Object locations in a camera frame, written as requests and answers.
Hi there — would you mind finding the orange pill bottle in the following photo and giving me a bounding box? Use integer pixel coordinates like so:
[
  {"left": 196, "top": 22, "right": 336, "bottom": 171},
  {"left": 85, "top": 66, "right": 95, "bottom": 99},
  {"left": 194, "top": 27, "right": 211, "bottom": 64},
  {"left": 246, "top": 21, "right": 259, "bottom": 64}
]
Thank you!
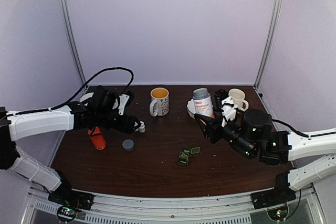
[{"left": 88, "top": 127, "right": 106, "bottom": 151}]

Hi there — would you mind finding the right aluminium frame post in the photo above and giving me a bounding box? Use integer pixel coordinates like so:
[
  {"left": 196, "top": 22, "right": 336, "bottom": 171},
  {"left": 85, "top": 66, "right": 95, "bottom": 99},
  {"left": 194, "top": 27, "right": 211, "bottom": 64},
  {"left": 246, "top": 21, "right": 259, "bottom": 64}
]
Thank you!
[{"left": 254, "top": 0, "right": 283, "bottom": 92}]

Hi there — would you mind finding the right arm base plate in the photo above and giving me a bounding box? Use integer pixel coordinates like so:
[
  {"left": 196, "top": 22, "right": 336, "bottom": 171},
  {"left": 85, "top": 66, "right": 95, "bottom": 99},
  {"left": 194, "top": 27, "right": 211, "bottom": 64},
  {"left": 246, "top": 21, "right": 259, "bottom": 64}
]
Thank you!
[{"left": 251, "top": 189, "right": 296, "bottom": 209}]

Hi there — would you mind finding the green weekly pill organizer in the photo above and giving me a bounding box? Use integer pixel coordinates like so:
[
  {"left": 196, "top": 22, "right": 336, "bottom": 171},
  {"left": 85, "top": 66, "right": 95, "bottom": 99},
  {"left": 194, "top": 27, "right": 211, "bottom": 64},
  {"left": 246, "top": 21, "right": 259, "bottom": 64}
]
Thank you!
[{"left": 177, "top": 147, "right": 201, "bottom": 167}]

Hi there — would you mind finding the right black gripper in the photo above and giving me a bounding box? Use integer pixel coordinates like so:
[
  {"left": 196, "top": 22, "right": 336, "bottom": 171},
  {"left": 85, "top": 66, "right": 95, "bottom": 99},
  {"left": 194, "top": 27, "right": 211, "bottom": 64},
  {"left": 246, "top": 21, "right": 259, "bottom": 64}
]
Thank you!
[{"left": 195, "top": 108, "right": 256, "bottom": 158}]

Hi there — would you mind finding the shorter small white bottle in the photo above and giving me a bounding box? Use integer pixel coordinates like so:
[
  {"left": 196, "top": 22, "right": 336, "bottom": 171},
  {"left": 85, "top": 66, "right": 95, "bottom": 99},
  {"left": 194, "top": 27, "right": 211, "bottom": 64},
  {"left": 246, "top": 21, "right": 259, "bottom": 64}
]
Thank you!
[{"left": 139, "top": 121, "right": 145, "bottom": 133}]

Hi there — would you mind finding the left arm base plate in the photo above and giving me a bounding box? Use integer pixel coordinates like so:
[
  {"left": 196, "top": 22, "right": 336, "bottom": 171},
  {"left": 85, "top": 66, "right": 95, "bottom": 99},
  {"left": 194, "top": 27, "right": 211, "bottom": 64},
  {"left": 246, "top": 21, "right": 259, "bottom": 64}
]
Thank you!
[{"left": 48, "top": 191, "right": 94, "bottom": 210}]

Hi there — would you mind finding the small white bowl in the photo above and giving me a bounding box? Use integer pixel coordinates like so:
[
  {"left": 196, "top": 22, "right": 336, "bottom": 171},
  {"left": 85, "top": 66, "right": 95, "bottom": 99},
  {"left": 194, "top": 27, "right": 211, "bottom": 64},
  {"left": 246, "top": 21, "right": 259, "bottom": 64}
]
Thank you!
[{"left": 79, "top": 92, "right": 94, "bottom": 105}]

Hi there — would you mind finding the aluminium front rail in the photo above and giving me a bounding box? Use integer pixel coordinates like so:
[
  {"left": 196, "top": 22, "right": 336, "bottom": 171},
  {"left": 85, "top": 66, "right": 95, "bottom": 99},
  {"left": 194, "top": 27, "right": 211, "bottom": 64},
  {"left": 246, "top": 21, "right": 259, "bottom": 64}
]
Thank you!
[{"left": 25, "top": 178, "right": 323, "bottom": 224}]

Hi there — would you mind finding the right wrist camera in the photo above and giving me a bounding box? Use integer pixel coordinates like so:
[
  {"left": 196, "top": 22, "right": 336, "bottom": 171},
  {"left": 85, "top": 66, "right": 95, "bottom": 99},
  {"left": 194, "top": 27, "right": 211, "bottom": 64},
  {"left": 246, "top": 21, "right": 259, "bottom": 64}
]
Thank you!
[{"left": 214, "top": 89, "right": 242, "bottom": 127}]

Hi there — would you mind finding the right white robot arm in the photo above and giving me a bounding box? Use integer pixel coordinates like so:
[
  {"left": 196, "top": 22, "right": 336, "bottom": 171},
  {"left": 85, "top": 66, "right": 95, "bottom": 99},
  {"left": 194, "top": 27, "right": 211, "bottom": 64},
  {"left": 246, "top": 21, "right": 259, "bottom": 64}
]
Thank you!
[{"left": 194, "top": 109, "right": 335, "bottom": 204}]

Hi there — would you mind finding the grey lid pill bottle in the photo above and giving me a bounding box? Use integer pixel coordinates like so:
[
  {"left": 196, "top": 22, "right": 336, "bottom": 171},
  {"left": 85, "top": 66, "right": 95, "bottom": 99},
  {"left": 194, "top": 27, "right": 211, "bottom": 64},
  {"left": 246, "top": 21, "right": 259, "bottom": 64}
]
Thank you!
[{"left": 193, "top": 88, "right": 214, "bottom": 118}]

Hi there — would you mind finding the white scalloped dish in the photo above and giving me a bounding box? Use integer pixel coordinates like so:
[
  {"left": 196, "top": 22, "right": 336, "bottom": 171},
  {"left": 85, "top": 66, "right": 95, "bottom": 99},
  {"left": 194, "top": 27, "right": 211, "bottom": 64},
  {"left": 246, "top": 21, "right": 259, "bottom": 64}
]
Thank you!
[{"left": 186, "top": 99, "right": 196, "bottom": 119}]

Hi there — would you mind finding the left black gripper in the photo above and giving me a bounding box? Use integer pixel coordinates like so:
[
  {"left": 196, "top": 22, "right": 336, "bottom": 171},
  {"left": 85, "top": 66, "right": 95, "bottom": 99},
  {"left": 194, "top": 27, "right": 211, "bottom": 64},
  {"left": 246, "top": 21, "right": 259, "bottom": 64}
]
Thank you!
[{"left": 96, "top": 110, "right": 141, "bottom": 134}]

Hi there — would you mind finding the cream ribbed mug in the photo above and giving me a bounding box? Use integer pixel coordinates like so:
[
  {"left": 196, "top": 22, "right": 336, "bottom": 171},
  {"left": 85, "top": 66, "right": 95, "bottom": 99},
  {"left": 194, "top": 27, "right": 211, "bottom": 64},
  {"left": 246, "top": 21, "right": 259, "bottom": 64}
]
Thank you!
[{"left": 228, "top": 88, "right": 249, "bottom": 111}]

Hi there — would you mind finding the left aluminium frame post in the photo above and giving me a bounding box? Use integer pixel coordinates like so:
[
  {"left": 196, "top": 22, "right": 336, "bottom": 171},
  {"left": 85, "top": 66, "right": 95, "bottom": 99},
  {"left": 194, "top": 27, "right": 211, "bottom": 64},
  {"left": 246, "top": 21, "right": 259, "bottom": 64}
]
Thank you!
[{"left": 60, "top": 0, "right": 86, "bottom": 84}]

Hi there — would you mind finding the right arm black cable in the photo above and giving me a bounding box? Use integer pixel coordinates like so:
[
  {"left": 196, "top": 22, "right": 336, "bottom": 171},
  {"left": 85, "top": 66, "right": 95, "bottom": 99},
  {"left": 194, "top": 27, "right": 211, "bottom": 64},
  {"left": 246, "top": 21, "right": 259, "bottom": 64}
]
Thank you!
[{"left": 271, "top": 119, "right": 336, "bottom": 138}]

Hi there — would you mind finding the aluminium frame post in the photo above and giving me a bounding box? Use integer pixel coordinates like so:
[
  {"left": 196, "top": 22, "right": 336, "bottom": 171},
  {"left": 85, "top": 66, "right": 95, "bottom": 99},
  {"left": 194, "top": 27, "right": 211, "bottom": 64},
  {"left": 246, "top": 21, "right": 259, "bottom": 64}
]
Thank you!
[
  {"left": 60, "top": 0, "right": 86, "bottom": 84},
  {"left": 254, "top": 0, "right": 283, "bottom": 92}
]

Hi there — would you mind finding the white mug yellow inside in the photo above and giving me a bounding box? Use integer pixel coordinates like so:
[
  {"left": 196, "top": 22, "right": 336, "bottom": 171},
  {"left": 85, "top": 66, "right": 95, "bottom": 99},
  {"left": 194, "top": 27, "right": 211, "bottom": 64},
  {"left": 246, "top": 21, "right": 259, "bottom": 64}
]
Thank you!
[{"left": 149, "top": 87, "right": 169, "bottom": 117}]

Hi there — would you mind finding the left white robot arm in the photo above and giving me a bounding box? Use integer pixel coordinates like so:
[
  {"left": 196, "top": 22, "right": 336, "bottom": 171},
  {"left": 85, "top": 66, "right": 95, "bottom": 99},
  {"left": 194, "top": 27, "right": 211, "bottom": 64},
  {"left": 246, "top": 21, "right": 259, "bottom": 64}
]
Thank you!
[{"left": 1, "top": 86, "right": 145, "bottom": 205}]

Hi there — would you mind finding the grey bottle cap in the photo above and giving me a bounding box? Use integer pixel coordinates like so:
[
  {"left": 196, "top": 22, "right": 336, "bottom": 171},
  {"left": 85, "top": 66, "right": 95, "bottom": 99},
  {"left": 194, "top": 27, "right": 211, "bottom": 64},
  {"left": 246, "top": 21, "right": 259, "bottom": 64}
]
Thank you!
[{"left": 122, "top": 139, "right": 134, "bottom": 151}]

